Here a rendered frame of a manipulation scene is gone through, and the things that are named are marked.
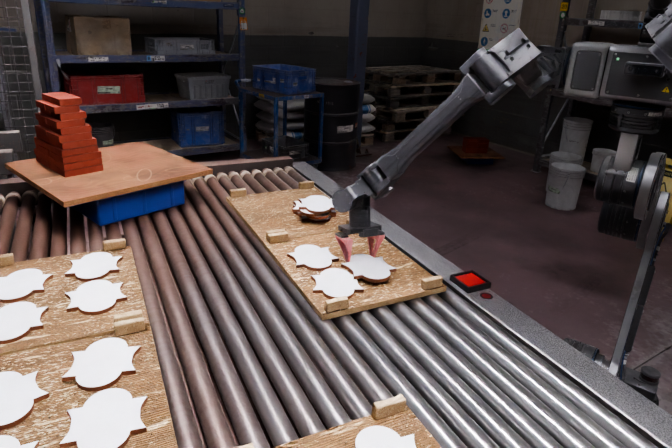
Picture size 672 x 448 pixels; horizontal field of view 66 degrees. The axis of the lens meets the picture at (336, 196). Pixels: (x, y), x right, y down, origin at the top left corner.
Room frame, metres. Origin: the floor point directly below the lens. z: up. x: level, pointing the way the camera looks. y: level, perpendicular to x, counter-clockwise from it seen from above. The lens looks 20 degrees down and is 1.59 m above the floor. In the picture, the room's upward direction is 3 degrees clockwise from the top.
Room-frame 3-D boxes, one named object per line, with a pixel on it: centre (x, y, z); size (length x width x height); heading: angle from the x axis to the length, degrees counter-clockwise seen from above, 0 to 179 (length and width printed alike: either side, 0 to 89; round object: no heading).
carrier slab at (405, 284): (1.27, -0.04, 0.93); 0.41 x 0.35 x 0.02; 27
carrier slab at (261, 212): (1.64, 0.14, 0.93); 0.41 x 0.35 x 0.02; 27
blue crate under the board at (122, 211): (1.67, 0.74, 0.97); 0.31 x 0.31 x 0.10; 48
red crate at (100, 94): (5.04, 2.29, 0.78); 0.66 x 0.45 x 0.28; 124
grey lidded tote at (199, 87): (5.56, 1.47, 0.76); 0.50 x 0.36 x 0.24; 130
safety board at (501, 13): (6.85, -1.94, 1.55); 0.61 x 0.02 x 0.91; 34
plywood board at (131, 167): (1.71, 0.79, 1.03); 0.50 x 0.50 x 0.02; 48
